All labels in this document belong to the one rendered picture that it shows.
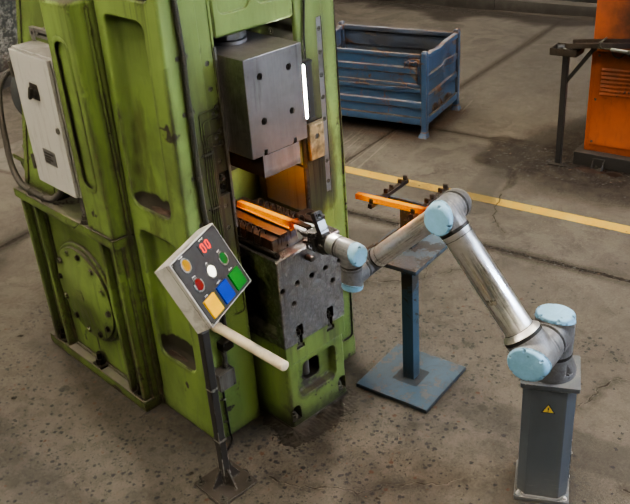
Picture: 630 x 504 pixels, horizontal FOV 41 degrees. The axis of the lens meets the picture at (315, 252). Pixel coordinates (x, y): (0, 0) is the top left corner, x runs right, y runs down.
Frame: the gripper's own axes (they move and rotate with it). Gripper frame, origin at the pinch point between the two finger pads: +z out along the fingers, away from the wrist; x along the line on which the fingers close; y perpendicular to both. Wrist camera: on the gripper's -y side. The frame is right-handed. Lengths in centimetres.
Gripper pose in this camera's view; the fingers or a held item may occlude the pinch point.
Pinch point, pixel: (297, 223)
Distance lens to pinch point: 361.5
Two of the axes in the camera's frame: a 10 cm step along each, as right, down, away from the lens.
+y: 0.6, 8.7, 4.9
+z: -7.0, -3.2, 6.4
